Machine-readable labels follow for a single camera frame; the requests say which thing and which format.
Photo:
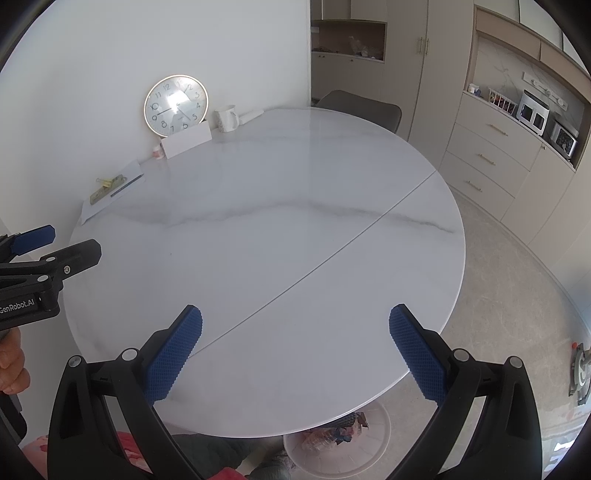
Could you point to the round gold-rimmed wall clock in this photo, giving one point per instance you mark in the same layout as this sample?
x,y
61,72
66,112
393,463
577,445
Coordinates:
x,y
176,106

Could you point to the grey chair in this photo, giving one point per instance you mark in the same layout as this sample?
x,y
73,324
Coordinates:
x,y
360,110

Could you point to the white dish rack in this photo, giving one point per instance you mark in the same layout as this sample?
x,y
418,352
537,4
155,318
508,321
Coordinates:
x,y
502,102

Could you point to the white paper roll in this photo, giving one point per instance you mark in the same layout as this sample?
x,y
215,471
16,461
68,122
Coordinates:
x,y
251,115

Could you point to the open wooden cabinet niche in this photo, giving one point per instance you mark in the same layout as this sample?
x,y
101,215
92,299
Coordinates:
x,y
348,41

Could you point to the yellow binder clip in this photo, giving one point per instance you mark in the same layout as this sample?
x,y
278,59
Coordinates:
x,y
104,182

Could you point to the white trash bin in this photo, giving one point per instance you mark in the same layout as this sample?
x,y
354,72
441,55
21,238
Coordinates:
x,y
332,461

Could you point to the yellow-green clip tool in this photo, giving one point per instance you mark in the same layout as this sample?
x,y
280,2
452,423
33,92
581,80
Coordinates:
x,y
99,196

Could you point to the white wall rail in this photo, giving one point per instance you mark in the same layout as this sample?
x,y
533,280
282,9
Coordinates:
x,y
547,90

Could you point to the white card box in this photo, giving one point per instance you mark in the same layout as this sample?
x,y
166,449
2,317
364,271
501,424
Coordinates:
x,y
187,141

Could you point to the white mug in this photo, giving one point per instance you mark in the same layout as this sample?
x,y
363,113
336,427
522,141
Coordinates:
x,y
226,119

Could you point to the black foam mesh net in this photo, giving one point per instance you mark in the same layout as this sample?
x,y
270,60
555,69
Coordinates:
x,y
352,421

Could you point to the beige drawer cabinet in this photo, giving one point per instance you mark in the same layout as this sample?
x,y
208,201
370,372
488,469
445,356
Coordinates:
x,y
485,157

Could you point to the person's quilted green clothing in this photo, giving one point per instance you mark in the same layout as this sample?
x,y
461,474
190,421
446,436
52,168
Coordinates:
x,y
231,454

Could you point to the dark pen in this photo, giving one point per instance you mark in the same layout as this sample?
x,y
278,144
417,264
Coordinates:
x,y
127,185

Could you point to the small pink bottle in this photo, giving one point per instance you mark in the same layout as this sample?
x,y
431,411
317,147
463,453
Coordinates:
x,y
158,152

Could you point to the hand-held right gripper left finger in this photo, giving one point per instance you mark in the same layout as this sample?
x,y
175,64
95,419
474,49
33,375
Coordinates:
x,y
178,355

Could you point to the blue paper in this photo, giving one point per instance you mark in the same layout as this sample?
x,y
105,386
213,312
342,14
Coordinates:
x,y
342,436

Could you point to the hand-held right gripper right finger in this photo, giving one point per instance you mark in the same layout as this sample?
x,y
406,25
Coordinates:
x,y
415,355

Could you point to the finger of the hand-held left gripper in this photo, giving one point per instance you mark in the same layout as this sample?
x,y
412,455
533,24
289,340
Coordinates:
x,y
76,256
34,237

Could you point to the person's left hand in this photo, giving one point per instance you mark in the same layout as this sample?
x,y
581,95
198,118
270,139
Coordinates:
x,y
11,360

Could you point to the white toaster oven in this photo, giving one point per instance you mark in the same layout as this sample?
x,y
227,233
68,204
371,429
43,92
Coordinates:
x,y
532,113

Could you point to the silver toaster oven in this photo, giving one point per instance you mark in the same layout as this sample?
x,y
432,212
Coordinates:
x,y
564,139

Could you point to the white paper sheet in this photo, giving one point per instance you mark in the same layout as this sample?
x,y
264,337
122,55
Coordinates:
x,y
99,205

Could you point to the beige tall cabinet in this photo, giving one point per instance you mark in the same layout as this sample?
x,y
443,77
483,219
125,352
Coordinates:
x,y
429,69

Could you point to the red pink cloth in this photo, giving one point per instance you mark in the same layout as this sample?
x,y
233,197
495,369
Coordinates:
x,y
34,457

